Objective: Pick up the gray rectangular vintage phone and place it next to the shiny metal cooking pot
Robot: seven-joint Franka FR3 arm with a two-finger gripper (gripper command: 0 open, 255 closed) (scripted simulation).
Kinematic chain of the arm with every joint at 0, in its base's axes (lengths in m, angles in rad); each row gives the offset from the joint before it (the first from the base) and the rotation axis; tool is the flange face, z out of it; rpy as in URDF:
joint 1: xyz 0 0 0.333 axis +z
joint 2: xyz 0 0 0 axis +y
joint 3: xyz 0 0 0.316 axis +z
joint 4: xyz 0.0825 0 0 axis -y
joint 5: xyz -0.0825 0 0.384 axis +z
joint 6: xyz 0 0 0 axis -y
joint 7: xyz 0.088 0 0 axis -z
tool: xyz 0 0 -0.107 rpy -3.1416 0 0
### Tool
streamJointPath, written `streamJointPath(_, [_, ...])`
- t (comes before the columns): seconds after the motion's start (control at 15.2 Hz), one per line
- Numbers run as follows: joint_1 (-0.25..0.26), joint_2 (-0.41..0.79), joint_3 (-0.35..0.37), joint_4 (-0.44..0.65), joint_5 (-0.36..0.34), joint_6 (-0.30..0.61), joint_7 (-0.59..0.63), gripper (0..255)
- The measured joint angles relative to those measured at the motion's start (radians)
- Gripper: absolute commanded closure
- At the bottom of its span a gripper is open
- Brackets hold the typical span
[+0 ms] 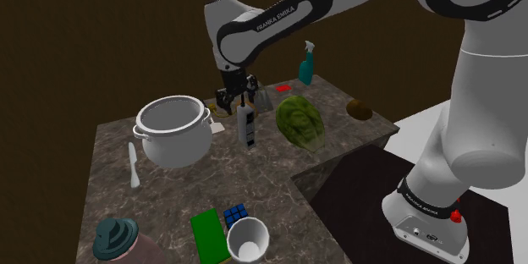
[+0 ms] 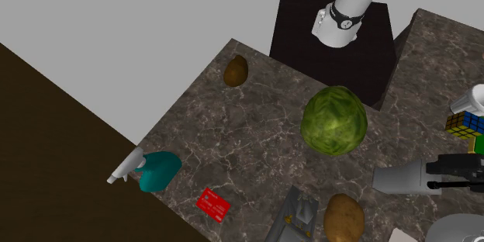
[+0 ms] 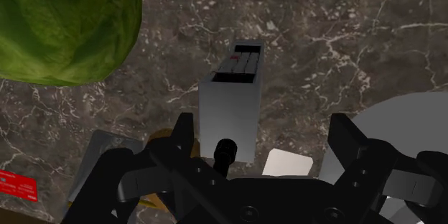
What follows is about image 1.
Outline white cooking pot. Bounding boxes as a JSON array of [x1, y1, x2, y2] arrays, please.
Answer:
[[132, 95, 216, 169]]

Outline colourful puzzle cube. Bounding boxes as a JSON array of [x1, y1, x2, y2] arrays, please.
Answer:
[[223, 203, 250, 229]]

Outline white knife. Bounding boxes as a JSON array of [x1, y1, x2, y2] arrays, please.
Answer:
[[127, 141, 140, 190]]

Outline green lettuce head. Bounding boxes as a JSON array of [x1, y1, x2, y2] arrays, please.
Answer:
[[274, 94, 327, 153]]

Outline white cup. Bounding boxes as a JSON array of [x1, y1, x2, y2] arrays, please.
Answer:
[[225, 216, 272, 264]]

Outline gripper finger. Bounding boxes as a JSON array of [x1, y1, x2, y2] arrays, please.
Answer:
[[214, 87, 236, 116], [245, 74, 261, 94]]

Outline grey metal grater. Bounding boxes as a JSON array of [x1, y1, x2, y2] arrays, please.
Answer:
[[254, 82, 275, 114]]

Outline green book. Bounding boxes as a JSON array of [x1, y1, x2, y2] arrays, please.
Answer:
[[190, 207, 233, 264]]

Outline brown potato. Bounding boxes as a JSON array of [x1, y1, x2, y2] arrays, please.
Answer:
[[344, 98, 374, 122]]

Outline jar with teal lid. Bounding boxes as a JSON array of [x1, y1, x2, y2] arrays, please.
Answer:
[[91, 217, 167, 264]]

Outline dark robot stand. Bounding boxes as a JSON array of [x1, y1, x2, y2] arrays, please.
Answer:
[[309, 143, 515, 264]]

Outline white cordless phone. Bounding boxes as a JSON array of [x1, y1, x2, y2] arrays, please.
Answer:
[[236, 92, 257, 150]]

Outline teal spray bottle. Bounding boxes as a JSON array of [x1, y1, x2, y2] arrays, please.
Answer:
[[297, 40, 316, 87]]

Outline yellow small object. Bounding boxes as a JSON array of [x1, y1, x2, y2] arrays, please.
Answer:
[[207, 102, 232, 119]]

